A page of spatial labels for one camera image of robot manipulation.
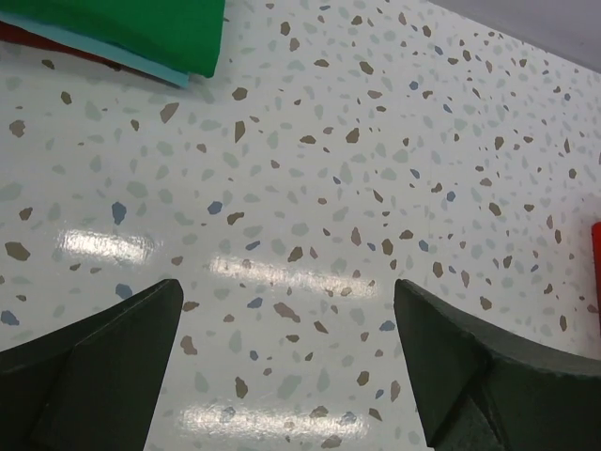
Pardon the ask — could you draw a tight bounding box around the folded light blue t shirt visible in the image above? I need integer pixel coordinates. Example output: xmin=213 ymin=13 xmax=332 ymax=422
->
xmin=1 ymin=12 xmax=190 ymax=87

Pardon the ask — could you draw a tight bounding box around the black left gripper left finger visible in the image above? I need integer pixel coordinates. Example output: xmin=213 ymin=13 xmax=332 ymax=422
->
xmin=1 ymin=279 xmax=182 ymax=450

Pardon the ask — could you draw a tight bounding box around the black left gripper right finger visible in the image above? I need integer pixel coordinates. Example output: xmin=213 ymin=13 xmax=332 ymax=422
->
xmin=393 ymin=279 xmax=600 ymax=450

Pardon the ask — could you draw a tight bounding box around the red plastic bin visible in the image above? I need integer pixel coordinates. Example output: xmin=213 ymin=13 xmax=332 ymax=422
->
xmin=591 ymin=222 xmax=601 ymax=316

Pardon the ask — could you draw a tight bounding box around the folded dark red t shirt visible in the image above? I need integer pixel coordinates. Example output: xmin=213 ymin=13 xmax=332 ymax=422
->
xmin=0 ymin=22 xmax=122 ymax=70

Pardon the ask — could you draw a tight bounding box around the folded green t shirt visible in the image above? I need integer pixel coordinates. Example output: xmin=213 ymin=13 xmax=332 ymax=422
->
xmin=1 ymin=0 xmax=225 ymax=78

